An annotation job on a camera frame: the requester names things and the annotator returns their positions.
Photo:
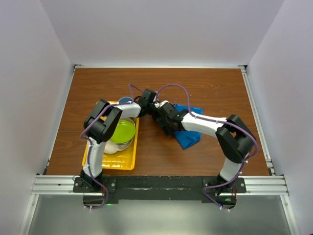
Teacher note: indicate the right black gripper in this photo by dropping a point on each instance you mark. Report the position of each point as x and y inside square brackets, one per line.
[167, 129]

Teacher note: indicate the blue cloth napkin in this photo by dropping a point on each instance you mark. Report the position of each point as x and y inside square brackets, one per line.
[187, 139]

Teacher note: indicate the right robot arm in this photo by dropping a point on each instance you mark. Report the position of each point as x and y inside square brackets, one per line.
[236, 141]

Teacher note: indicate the grey metal bowl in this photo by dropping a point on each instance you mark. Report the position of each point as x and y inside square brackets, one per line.
[126, 144]

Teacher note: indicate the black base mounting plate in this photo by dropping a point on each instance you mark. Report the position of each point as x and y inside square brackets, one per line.
[177, 188]

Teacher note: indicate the yellow plastic tray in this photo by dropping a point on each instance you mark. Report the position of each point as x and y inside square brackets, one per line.
[126, 130]

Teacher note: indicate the blue plastic cup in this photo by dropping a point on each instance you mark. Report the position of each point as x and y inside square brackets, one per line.
[125, 99]

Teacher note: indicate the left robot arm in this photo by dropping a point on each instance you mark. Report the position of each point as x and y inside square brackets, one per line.
[100, 126]

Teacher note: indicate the beige flower-shaped plate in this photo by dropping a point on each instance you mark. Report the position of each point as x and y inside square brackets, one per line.
[112, 147]

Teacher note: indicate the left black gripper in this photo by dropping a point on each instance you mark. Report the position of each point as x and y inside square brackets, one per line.
[155, 118]

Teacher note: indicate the green plastic plate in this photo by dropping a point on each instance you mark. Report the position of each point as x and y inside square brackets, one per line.
[124, 132]

